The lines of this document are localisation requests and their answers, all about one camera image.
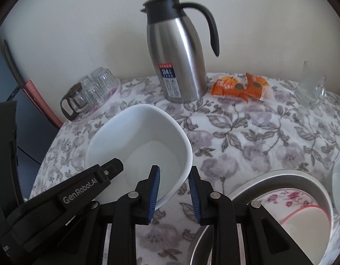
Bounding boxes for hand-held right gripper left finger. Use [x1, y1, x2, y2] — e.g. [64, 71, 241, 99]
[87, 165, 161, 265]

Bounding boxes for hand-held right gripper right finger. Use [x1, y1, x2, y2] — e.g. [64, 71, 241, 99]
[188, 166, 273, 265]

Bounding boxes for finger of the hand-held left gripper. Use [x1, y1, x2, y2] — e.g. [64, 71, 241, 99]
[23, 158, 124, 254]

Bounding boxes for small deep white bowl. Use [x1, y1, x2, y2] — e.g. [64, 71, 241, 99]
[84, 103, 193, 211]

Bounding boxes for stainless steel basin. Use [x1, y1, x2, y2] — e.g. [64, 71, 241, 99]
[186, 169, 334, 265]

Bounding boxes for pink floral plate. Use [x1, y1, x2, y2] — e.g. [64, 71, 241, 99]
[257, 188, 329, 265]

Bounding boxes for red rimmed white bowl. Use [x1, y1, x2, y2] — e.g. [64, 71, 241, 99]
[278, 206, 329, 265]

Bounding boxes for pink edged dark panel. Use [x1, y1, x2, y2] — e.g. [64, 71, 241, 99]
[0, 32, 63, 129]

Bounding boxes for glass cups on tray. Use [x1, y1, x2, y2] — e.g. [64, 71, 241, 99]
[73, 77, 122, 124]

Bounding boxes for small glass cup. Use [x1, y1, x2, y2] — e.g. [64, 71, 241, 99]
[85, 84, 105, 108]
[78, 75, 96, 96]
[90, 66, 117, 95]

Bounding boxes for orange snack packet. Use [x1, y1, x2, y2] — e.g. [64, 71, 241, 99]
[240, 72, 270, 103]
[210, 76, 247, 100]

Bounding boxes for stainless steel thermos jug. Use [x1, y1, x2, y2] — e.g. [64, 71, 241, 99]
[140, 0, 220, 104]

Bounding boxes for glass measuring cup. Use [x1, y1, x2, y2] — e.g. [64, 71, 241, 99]
[294, 61, 328, 109]

